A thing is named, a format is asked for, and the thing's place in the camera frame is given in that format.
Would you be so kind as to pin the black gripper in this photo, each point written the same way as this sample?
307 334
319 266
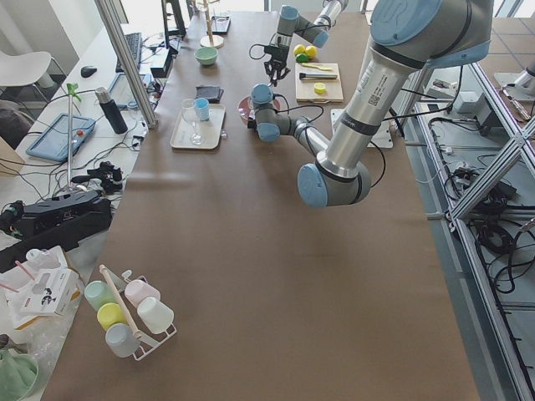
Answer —
279 55

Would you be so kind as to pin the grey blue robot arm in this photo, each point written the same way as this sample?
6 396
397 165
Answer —
405 36
291 22

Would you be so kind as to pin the light blue plastic cup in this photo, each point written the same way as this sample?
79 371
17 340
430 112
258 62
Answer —
202 106

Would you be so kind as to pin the pink cup on rack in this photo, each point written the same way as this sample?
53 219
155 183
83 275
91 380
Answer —
138 290

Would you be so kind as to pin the white cup on rack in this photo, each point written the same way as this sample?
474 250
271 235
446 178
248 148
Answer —
156 315

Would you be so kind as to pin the green cup on rack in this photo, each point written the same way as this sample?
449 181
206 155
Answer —
97 294

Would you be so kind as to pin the yellow cup on rack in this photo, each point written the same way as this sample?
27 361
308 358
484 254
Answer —
109 314

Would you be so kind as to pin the grey cup on rack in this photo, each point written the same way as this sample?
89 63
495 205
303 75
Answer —
121 340

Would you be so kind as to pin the steel muddler black tip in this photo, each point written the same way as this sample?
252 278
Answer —
314 76

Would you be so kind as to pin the green lime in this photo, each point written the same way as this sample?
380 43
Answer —
302 58

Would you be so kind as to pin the yellow plastic knife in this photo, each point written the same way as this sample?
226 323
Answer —
316 66

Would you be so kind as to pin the lower whole yellow lemon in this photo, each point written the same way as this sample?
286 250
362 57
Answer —
299 49

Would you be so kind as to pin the whole yellow lemon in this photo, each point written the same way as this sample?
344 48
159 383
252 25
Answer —
299 49
311 51

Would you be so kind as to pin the bamboo cutting board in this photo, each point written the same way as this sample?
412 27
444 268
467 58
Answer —
304 88

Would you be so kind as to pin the upper whole yellow lemon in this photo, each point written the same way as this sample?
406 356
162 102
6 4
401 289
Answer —
311 51

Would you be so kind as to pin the halved lemon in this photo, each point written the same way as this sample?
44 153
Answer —
319 88

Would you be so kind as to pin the pink bowl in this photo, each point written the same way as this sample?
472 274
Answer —
253 112

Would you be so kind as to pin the wooden mug tree stand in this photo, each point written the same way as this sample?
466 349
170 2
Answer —
210 39

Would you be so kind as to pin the mint green ceramic bowl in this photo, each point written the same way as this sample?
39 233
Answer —
206 56

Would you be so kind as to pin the cream rectangular serving tray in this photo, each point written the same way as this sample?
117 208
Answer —
209 130

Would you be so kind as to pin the clear wine glass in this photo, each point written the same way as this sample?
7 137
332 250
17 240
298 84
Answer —
193 121

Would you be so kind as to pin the black computer keyboard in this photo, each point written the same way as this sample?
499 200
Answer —
135 44

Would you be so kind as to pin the black water bottle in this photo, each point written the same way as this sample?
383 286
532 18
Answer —
111 111

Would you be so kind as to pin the black computer mouse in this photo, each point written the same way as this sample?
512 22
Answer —
87 71

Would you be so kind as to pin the grey power adapter box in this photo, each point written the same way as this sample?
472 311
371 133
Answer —
475 106

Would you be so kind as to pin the blue teach pendant tablet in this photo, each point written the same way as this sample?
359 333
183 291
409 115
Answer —
52 144

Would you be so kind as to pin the white chair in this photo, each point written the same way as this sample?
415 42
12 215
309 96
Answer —
18 71

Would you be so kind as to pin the black equipment case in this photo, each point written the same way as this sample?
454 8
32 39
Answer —
62 220

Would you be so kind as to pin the white product box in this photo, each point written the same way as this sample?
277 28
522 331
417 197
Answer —
50 293

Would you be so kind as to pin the black picture frame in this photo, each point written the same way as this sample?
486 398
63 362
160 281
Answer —
220 25

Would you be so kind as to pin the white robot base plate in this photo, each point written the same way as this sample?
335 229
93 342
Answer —
383 137

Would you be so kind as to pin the aluminium frame post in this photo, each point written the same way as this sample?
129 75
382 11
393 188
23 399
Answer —
111 21

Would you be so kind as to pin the wooden rack handle rod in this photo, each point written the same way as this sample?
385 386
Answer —
104 271

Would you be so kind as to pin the white wire cup rack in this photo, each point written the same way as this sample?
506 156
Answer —
149 341

